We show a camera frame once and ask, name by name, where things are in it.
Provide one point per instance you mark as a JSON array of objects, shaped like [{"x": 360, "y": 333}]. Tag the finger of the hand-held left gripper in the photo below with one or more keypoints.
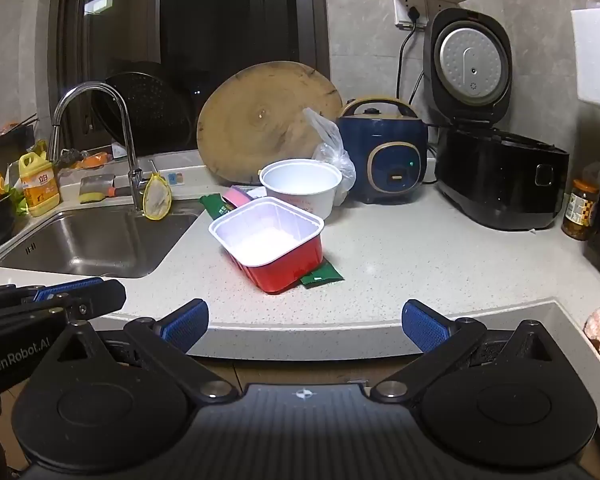
[
  {"x": 100, "y": 299},
  {"x": 70, "y": 288}
]

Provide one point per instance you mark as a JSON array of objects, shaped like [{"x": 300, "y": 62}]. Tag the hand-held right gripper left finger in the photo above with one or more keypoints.
[{"x": 185, "y": 322}]

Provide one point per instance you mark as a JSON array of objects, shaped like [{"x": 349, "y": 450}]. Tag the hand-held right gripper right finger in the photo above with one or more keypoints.
[{"x": 425, "y": 327}]

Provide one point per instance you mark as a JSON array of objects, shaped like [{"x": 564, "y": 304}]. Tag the green snack packet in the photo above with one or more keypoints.
[
  {"x": 325, "y": 276},
  {"x": 211, "y": 205}
]

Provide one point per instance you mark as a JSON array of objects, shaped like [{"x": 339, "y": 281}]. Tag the white round plastic bowl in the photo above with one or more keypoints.
[{"x": 300, "y": 180}]

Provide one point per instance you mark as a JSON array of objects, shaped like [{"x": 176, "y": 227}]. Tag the stainless steel sink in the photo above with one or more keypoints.
[{"x": 90, "y": 245}]

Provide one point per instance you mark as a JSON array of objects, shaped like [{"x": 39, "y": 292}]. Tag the yellow sponge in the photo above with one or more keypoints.
[{"x": 92, "y": 198}]

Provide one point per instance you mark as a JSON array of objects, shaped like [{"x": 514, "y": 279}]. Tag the yellow detergent bottle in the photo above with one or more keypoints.
[{"x": 40, "y": 190}]

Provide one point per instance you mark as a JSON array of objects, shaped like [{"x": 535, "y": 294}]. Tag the steel cleaver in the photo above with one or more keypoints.
[{"x": 97, "y": 182}]

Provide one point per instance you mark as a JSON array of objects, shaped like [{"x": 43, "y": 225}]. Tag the red square plastic container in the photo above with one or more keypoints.
[{"x": 285, "y": 270}]

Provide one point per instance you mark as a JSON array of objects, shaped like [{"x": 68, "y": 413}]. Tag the yellow mesh scrubber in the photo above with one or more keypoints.
[{"x": 156, "y": 200}]

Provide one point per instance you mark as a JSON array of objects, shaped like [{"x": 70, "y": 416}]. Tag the orange cloth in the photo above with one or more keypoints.
[{"x": 96, "y": 160}]

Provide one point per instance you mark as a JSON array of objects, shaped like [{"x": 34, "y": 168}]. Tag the pink plastic wrapper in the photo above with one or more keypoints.
[{"x": 237, "y": 195}]

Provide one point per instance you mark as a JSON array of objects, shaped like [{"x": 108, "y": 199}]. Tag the small blue orange sticker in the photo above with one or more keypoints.
[{"x": 175, "y": 178}]

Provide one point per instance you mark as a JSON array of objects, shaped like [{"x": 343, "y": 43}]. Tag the chrome kitchen faucet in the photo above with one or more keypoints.
[{"x": 128, "y": 142}]

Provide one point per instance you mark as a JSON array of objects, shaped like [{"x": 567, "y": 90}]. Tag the black rice cooker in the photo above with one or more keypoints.
[{"x": 495, "y": 180}]

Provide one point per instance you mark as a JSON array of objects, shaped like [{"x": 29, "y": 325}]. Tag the glass pickle jar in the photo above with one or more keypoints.
[{"x": 580, "y": 210}]

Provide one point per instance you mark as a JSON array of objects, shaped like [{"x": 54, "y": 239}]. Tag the black wok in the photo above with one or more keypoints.
[{"x": 150, "y": 110}]

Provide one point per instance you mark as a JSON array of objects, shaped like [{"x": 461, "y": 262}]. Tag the blue rice cooker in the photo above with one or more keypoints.
[{"x": 380, "y": 135}]

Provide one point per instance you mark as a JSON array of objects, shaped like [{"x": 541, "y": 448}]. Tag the clear plastic bag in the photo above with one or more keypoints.
[{"x": 330, "y": 152}]

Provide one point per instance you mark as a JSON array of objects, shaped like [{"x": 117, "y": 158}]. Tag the round wooden cutting board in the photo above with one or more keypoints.
[{"x": 260, "y": 115}]

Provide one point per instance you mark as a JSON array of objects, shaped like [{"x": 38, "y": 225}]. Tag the dark window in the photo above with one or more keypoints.
[{"x": 230, "y": 20}]

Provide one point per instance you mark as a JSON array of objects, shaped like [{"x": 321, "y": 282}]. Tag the white wall socket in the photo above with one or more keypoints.
[{"x": 405, "y": 2}]

